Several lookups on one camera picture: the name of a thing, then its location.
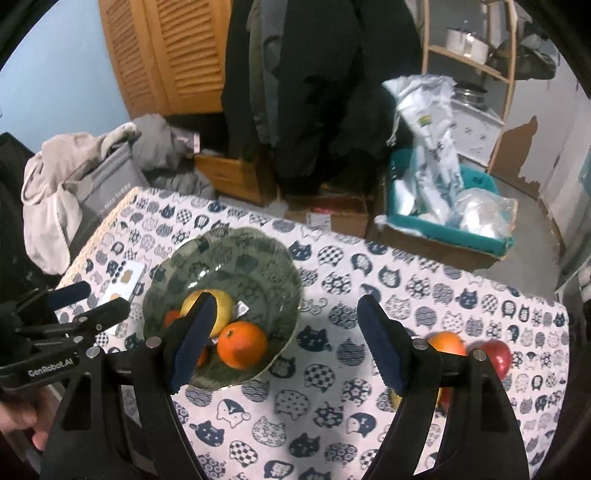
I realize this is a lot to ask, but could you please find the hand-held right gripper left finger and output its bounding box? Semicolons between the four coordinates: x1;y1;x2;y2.
39;292;220;480

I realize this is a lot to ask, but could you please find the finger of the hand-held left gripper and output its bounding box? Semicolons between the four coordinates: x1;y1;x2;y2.
9;282;92;324
16;296;131;342

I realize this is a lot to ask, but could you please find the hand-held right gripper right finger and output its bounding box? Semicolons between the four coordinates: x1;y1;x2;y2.
357;294;532;480

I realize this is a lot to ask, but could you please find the orange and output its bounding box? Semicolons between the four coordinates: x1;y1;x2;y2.
427;331;468;357
217;322;269;370

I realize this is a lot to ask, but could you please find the green patterned bowl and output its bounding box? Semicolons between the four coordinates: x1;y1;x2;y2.
142;227;303;391

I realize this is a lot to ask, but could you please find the person's left hand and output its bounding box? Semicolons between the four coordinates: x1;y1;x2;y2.
0;387;61;452

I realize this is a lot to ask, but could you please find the white sticker sheet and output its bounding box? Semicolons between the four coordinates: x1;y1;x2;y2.
99;259;148;303

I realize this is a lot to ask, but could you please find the cat print tablecloth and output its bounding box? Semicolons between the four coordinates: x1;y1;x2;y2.
55;187;571;480

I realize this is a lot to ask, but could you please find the large cardboard box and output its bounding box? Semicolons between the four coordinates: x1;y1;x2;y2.
365;217;509;273

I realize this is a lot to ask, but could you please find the grey storage bag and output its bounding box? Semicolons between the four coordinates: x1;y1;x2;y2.
60;143;153;245

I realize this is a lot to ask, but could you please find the light grey fleece robe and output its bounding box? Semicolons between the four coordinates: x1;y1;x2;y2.
21;122;141;275

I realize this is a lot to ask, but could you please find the teal basket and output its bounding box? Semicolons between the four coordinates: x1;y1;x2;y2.
376;150;515;257

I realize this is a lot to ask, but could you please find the cardboard box with red packets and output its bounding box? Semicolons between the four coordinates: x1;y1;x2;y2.
284;194;370;236

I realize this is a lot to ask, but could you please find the clear plastic bag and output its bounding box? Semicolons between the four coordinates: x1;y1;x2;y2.
455;188;518;238

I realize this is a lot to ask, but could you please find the wooden drawer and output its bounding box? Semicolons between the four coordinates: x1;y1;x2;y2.
194;152;278;206

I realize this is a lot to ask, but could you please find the dark grey garment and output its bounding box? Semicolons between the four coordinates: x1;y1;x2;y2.
131;114;218;199

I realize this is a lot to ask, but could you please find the white patterned box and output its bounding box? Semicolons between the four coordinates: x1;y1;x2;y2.
450;99;504;167

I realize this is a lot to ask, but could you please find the wooden louvered wardrobe door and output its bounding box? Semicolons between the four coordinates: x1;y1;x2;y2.
145;0;232;114
99;0;167;118

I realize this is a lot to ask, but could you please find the black hooded coat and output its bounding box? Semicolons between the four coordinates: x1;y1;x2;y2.
277;0;423;195

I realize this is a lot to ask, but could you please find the grey jacket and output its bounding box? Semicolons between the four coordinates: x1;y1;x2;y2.
263;46;283;148

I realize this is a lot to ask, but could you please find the steel pot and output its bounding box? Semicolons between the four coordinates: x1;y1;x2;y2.
455;82;490;112

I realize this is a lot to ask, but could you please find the white door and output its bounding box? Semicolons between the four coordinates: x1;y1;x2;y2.
494;46;591;217

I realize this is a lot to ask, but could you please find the bamboo shelf rack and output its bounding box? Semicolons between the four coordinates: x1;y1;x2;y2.
420;0;518;171

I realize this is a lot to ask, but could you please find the white pot with lid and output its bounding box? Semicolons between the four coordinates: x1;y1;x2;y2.
445;28;490;64

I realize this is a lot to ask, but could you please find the dark hanging bag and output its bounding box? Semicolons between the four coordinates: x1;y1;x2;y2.
512;32;561;81

